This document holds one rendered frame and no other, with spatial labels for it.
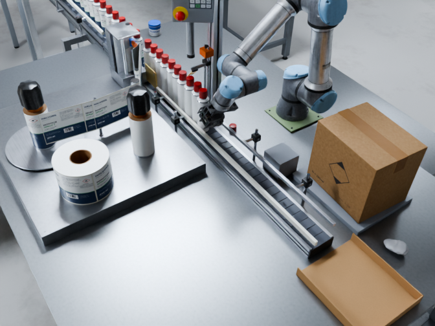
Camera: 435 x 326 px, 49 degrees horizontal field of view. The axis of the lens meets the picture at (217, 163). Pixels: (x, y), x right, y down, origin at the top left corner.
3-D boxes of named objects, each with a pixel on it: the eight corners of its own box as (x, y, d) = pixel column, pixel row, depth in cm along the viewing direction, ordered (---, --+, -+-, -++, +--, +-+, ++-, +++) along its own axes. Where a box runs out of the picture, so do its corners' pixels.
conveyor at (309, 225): (105, 48, 261) (103, 41, 258) (118, 44, 265) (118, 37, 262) (311, 255, 164) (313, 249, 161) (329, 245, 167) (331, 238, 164)
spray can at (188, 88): (182, 117, 212) (180, 77, 198) (190, 111, 215) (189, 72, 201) (191, 121, 209) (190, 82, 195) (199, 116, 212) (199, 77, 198)
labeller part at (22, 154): (-4, 138, 199) (-5, 136, 198) (67, 113, 212) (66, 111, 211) (20, 182, 180) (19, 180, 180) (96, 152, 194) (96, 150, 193)
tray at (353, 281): (296, 274, 159) (297, 267, 156) (351, 239, 170) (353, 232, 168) (363, 346, 141) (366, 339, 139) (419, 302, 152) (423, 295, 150)
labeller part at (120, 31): (104, 28, 216) (103, 26, 216) (126, 22, 221) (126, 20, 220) (118, 41, 208) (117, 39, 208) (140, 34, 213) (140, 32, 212)
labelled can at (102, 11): (110, 33, 265) (105, -3, 251) (114, 37, 262) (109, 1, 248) (101, 35, 263) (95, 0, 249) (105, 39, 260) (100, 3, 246)
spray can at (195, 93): (190, 120, 210) (189, 81, 196) (201, 118, 212) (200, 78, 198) (194, 127, 207) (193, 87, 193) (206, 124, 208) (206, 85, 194)
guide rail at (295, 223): (155, 90, 223) (155, 87, 222) (158, 90, 224) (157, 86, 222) (314, 246, 160) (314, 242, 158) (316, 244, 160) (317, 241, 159)
